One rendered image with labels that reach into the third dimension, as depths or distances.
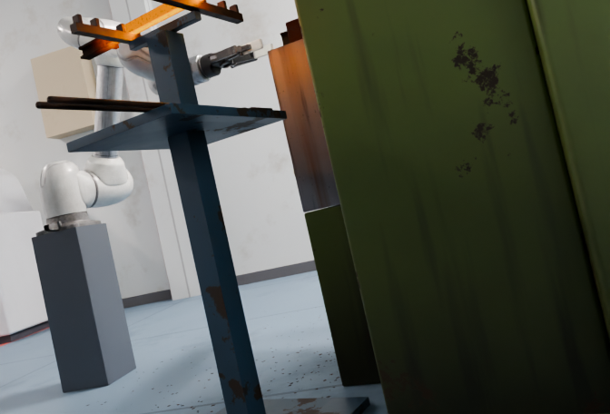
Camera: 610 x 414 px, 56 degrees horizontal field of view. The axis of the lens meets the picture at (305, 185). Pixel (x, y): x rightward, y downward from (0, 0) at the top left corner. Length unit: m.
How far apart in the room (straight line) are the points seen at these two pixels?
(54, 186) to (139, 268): 2.63
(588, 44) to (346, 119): 0.46
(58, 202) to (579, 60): 1.89
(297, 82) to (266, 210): 2.97
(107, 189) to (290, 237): 2.20
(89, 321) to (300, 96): 1.25
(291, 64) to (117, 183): 1.18
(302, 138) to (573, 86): 0.73
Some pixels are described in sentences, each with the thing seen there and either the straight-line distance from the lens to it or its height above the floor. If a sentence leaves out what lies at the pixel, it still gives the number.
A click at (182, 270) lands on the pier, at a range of 4.61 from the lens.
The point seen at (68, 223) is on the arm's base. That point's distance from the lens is 2.34.
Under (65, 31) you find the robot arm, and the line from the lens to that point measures 2.36.
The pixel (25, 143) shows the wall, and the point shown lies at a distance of 5.50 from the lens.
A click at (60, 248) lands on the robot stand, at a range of 2.34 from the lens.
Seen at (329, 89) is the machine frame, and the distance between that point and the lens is 1.20.
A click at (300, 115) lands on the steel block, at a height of 0.72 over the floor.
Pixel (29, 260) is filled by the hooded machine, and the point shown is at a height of 0.56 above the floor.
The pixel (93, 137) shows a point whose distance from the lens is 1.22.
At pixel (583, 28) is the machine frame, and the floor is 0.66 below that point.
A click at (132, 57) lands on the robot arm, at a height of 1.03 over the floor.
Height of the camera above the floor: 0.48
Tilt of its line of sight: 2 degrees up
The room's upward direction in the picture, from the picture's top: 13 degrees counter-clockwise
